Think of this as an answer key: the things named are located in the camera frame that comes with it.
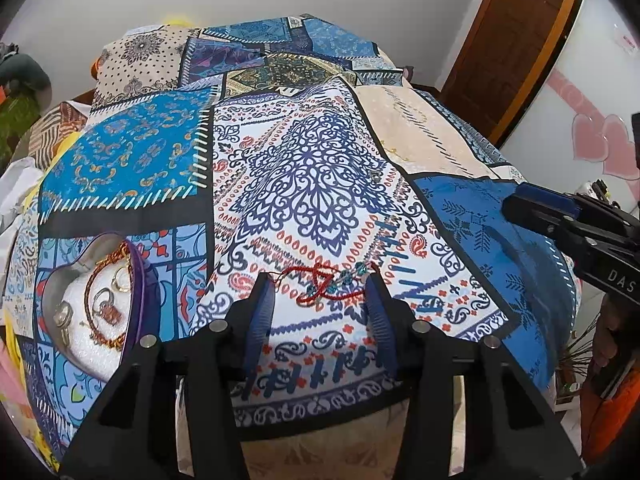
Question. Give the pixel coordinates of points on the blue patchwork printed blanket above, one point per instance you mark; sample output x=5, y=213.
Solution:
x=310, y=160

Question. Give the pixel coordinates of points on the brown wooden door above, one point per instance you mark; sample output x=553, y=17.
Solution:
x=510, y=35

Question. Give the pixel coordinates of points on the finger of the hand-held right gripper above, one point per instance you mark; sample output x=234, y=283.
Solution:
x=537, y=205
x=636, y=145

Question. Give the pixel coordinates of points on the dark green cushion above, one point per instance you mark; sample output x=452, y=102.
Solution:
x=25, y=72

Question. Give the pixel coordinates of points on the beige patterned bed sheet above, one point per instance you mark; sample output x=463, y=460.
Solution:
x=320, y=450

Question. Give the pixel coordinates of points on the silver watch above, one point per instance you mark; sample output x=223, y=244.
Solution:
x=64, y=319

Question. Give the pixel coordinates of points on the brown dried twigs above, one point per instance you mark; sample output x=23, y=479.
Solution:
x=577, y=365

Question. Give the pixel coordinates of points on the striped orange cloth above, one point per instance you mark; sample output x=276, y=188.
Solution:
x=57, y=125

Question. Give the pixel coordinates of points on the white cloth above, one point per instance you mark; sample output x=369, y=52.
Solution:
x=17, y=190

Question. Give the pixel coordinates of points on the copper pendant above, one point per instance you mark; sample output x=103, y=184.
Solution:
x=112, y=315

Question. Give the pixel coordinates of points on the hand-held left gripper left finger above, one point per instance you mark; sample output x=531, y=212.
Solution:
x=262, y=310

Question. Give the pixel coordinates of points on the purple heart-shaped tin box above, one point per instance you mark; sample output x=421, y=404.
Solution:
x=80, y=340

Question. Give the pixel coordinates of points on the green patterned cloth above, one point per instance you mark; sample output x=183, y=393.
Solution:
x=15, y=125

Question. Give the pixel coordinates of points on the person's right hand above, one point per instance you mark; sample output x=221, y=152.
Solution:
x=605, y=340

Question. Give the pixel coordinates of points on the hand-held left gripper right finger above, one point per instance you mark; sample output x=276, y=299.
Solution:
x=380, y=321

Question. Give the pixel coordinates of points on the white heart-print wardrobe door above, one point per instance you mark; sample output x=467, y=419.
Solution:
x=590, y=85

